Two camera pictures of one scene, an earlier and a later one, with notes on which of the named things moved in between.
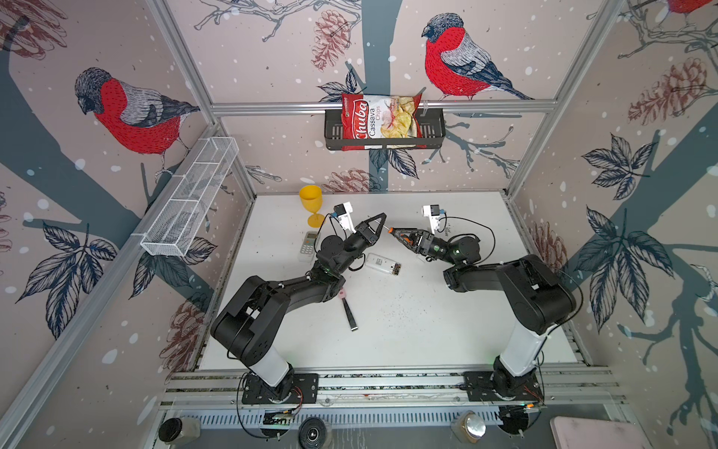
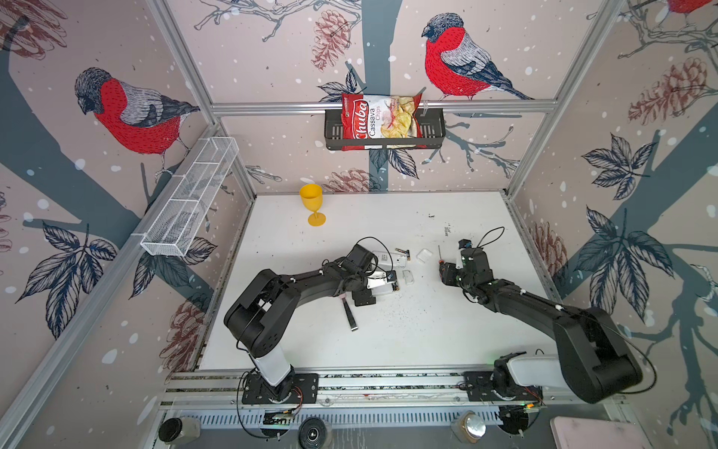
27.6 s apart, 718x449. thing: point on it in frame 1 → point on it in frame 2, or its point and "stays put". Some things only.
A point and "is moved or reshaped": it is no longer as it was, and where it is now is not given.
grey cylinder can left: x=176 y=430 stays put
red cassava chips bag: x=366 y=116 stays put
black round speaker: x=312 y=433 stays put
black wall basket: x=433 y=135 stays put
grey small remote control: x=306 y=253 → x=386 y=288
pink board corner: x=585 y=433 stays put
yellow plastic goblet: x=311 y=196 stays put
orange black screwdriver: x=401 y=236 is moved or reshaped
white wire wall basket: x=173 y=228 stays put
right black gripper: x=425 y=245 → x=446 y=277
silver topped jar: x=468 y=427 stays put
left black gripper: x=364 y=235 → x=364 y=296
